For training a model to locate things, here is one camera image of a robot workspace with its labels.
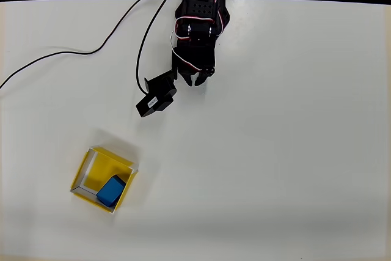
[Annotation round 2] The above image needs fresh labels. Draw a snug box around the black webcam cable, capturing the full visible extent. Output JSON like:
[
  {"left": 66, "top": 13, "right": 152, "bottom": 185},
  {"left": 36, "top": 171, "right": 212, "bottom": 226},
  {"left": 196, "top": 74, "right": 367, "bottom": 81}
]
[{"left": 136, "top": 0, "right": 184, "bottom": 94}]

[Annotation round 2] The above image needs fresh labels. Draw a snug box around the black webcam on bracket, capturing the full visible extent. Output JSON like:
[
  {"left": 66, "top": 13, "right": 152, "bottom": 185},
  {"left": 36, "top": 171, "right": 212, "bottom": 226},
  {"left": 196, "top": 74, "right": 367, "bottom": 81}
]
[{"left": 135, "top": 69, "right": 178, "bottom": 118}]

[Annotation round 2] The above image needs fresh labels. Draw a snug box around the blue cube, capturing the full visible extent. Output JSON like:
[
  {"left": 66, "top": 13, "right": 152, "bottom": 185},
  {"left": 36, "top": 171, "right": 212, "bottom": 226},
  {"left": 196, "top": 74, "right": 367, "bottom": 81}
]
[{"left": 96, "top": 174, "right": 127, "bottom": 208}]

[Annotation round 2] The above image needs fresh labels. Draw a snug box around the long black table cable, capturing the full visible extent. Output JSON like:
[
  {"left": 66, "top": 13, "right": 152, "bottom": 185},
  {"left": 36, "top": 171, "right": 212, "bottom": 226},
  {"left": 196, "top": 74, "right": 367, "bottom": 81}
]
[{"left": 0, "top": 0, "right": 166, "bottom": 90}]

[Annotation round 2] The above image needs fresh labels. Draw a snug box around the yellow square tray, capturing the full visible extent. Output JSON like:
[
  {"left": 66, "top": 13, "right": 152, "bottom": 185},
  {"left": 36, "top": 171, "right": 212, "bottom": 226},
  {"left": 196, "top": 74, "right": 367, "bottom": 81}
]
[{"left": 70, "top": 146, "right": 140, "bottom": 214}]

